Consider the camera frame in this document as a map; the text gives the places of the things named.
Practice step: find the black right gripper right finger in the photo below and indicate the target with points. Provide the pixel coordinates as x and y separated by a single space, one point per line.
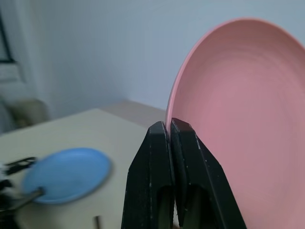
200 181

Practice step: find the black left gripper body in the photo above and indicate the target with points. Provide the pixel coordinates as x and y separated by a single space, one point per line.
5 198

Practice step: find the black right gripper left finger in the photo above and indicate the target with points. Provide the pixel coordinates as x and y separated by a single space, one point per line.
147 171

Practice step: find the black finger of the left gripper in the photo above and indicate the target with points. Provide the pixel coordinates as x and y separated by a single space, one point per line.
29 196
20 164

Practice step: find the blue plate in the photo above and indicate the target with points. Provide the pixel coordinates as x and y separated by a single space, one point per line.
69 174

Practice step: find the pink plate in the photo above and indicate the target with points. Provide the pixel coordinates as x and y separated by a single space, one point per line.
243 114

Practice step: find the brown cardboard box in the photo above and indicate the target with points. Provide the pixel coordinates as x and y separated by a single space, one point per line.
27 112

